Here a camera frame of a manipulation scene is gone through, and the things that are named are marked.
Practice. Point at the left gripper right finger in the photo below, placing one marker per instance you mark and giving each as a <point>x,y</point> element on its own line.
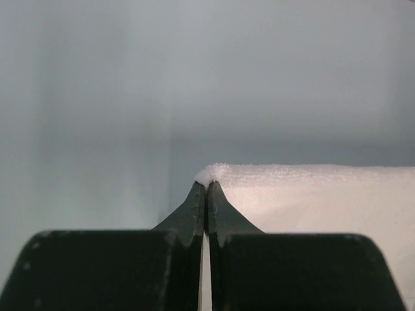
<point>254,270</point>

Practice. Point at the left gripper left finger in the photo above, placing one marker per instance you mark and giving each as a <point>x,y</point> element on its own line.
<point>155,269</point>

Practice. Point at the white towel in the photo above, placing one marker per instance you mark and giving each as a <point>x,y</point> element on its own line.
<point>377,202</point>

